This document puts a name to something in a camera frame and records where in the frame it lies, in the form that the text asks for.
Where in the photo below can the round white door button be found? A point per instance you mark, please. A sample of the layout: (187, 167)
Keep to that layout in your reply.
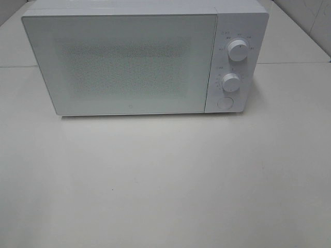
(225, 103)

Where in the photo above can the white timer knob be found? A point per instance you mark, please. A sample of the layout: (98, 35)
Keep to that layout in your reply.
(231, 82)

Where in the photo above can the white microwave door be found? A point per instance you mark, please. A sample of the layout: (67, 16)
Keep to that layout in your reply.
(119, 65)

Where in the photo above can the white microwave oven body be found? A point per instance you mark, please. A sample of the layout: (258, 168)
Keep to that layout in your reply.
(235, 19)

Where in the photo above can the upper white power knob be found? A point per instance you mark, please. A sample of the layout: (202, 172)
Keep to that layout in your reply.
(238, 49)

